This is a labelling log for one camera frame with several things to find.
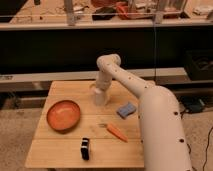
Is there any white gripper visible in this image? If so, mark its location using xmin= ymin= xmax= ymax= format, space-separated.
xmin=96 ymin=76 xmax=111 ymax=91

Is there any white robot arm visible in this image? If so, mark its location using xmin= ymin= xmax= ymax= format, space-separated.
xmin=94 ymin=54 xmax=193 ymax=171

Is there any black eraser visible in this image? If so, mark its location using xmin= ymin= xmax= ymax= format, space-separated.
xmin=80 ymin=138 xmax=90 ymax=160

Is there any blue sponge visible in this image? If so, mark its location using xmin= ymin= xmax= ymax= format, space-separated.
xmin=117 ymin=102 xmax=136 ymax=119

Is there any orange toy carrot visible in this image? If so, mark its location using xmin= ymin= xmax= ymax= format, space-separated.
xmin=100 ymin=123 xmax=128 ymax=142

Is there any orange bowl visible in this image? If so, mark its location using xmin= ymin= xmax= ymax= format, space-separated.
xmin=46 ymin=100 xmax=81 ymax=131

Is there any wooden table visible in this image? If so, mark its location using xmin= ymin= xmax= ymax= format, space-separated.
xmin=25 ymin=81 xmax=144 ymax=168

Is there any black object on shelf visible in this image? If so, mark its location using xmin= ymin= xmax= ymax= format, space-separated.
xmin=92 ymin=7 xmax=116 ymax=20

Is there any orange container on shelf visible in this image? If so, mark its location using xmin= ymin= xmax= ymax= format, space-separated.
xmin=115 ymin=1 xmax=141 ymax=20

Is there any metal frame post left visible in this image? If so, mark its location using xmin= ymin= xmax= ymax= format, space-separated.
xmin=64 ymin=0 xmax=75 ymax=26

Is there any metal frame post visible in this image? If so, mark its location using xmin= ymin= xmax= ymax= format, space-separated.
xmin=64 ymin=0 xmax=75 ymax=26
xmin=154 ymin=0 xmax=167 ymax=24

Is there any metal frame post right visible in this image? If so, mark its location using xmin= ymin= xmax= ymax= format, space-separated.
xmin=154 ymin=0 xmax=167 ymax=24

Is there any black cable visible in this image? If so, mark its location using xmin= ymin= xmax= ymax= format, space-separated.
xmin=186 ymin=124 xmax=213 ymax=171

